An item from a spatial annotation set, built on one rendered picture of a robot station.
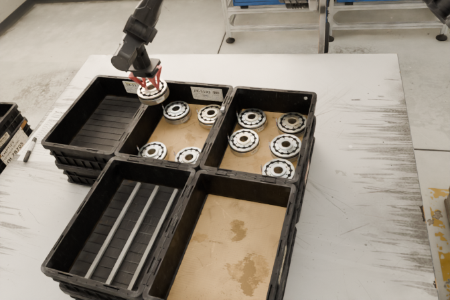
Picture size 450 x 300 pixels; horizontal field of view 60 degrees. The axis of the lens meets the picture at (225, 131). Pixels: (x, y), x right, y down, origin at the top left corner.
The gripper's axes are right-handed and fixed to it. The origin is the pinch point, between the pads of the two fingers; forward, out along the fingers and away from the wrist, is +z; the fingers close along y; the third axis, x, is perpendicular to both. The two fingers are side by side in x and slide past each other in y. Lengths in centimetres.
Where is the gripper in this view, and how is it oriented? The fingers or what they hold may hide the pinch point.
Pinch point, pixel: (151, 86)
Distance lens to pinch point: 132.7
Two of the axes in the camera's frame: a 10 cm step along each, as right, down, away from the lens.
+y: 9.3, 1.2, -3.4
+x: 3.1, -7.4, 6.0
